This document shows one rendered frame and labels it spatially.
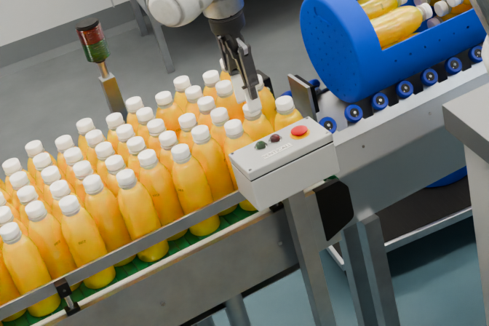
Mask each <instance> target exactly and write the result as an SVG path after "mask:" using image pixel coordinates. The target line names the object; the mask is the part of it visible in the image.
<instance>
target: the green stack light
mask: <svg viewBox="0 0 489 326"><path fill-rule="evenodd" d="M82 48H83V50H84V53H85V56H86V59H87V61H88V62H91V63H96V62H99V61H101V60H105V59H106V58H107V57H108V56H109V55H110V54H111V52H110V49H109V47H108V43H107V41H106V38H105V37H104V38H103V39H102V40H101V41H99V42H98V43H96V44H91V45H83V44H82Z"/></svg>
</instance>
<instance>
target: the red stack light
mask: <svg viewBox="0 0 489 326"><path fill-rule="evenodd" d="M76 32H77V34H78V37H79V40H80V42H81V44H83V45H91V44H96V43H98V42H99V41H101V40H102V39H103V38H104V36H105V35H104V32H103V29H102V27H101V24H100V22H99V23H98V25H97V26H95V27H94V28H92V29H89V30H87V31H78V30H76Z"/></svg>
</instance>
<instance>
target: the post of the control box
mask: <svg viewBox="0 0 489 326"><path fill-rule="evenodd" d="M282 201H283V205H284V208H285V212H286V216H287V221H288V223H289V227H290V232H291V234H292V238H293V243H294V245H295V251H296V254H297V257H298V262H299V265H300V268H301V273H302V276H303V280H304V284H305V287H306V292H307V295H308V298H309V303H310V306H311V311H312V314H313V317H314V322H315V325H316V326H337V324H336V320H335V315H334V312H333V307H332V304H331V300H330V295H329V292H328V288H327V283H326V280H325V275H324V271H323V268H322V262H321V259H320V256H319V251H318V247H317V242H316V239H315V235H314V230H313V227H312V224H311V218H310V215H309V210H308V207H307V203H306V198H305V195H304V192H303V190H302V191H300V192H298V193H297V194H294V195H292V196H290V197H288V198H286V199H284V200H282Z"/></svg>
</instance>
